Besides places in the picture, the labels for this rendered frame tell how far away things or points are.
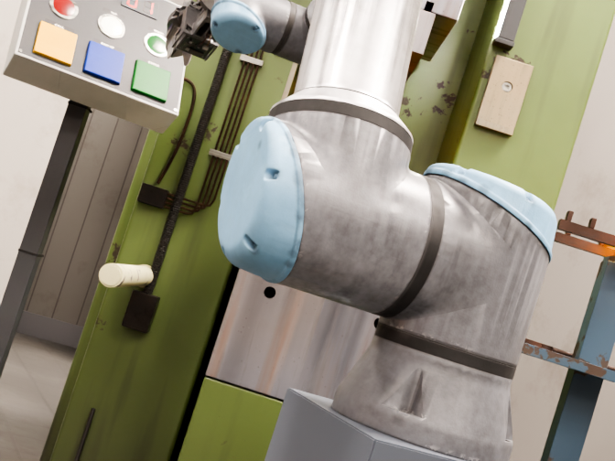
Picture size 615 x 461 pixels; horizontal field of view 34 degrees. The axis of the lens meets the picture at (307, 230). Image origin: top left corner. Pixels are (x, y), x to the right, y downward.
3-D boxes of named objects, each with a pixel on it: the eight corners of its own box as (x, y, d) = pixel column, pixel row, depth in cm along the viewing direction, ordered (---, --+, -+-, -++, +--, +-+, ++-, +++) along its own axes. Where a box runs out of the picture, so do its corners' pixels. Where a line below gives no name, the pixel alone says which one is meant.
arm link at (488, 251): (546, 376, 100) (598, 209, 101) (399, 330, 95) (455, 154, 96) (471, 350, 115) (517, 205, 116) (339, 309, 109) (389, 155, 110)
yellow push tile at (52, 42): (71, 64, 193) (78, 34, 197) (33, 50, 190) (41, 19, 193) (68, 69, 194) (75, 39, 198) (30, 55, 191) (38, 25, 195)
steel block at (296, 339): (378, 431, 209) (442, 228, 212) (204, 375, 209) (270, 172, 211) (359, 399, 265) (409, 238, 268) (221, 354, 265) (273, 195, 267)
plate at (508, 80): (512, 135, 231) (534, 66, 232) (475, 123, 231) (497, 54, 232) (510, 136, 233) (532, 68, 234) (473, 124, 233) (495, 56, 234)
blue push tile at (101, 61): (120, 83, 197) (125, 54, 201) (83, 68, 194) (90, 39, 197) (117, 88, 199) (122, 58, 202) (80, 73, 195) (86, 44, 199)
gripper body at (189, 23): (167, 48, 183) (197, 11, 174) (173, 12, 187) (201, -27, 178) (205, 63, 186) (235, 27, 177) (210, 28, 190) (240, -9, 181)
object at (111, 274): (119, 293, 185) (128, 265, 185) (91, 284, 185) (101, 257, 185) (151, 290, 229) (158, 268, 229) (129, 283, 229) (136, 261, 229)
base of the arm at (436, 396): (544, 481, 99) (573, 384, 100) (382, 438, 92) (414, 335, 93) (447, 432, 117) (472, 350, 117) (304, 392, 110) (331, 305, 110)
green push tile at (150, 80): (167, 101, 201) (171, 71, 205) (132, 88, 198) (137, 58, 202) (163, 105, 203) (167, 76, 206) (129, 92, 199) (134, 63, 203)
